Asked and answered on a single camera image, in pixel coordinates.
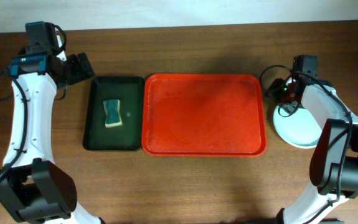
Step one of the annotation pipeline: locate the pale green plate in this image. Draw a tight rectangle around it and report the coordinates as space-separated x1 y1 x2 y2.
273 106 321 149

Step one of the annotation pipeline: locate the green and yellow sponge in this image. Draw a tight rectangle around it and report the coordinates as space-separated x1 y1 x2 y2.
103 99 122 128

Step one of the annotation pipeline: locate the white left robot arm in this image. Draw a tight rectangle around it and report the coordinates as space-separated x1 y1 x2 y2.
0 53 103 223

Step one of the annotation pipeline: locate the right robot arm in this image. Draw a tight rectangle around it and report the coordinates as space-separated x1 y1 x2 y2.
267 75 358 223

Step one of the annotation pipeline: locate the black water tray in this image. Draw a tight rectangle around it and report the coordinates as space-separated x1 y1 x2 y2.
83 77 145 151

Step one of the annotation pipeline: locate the red serving tray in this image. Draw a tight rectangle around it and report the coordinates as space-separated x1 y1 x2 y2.
141 73 267 157

